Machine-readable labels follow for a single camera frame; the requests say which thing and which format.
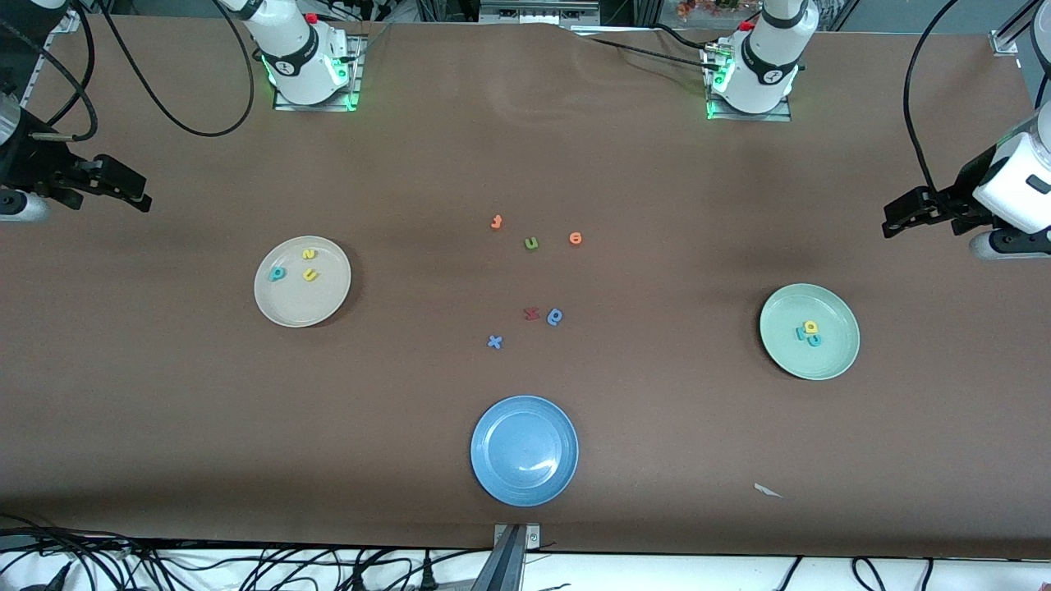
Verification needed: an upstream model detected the beige brown plate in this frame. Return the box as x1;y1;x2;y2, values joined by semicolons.
254;236;352;328

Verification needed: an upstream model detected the black cable on table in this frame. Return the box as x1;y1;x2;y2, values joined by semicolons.
653;23;717;53
575;33;715;68

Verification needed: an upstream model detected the light green plate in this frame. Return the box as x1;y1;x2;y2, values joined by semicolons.
759;283;861;381

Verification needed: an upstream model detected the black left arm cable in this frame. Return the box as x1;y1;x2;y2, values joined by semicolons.
903;0;962;191

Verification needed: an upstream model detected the grey box behind table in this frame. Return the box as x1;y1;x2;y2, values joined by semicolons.
480;0;600;25

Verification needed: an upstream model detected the thick black looping cable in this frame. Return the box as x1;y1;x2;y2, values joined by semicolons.
99;0;255;138

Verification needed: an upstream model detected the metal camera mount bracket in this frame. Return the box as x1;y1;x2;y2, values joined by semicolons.
472;523;541;591

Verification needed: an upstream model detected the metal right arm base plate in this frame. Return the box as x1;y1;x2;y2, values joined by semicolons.
273;37;362;112

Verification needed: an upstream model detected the aluminium frame profile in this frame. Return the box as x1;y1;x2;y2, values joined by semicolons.
45;0;85;38
989;0;1051;57

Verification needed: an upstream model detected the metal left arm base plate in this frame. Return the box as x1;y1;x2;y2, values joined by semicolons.
706;49;793;122

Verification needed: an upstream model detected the blue plate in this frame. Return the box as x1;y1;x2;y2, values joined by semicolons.
470;396;580;507

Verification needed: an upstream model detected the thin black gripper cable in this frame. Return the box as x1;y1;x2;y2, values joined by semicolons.
25;0;99;142

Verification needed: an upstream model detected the brown table cover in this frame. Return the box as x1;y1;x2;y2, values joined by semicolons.
0;16;1051;561

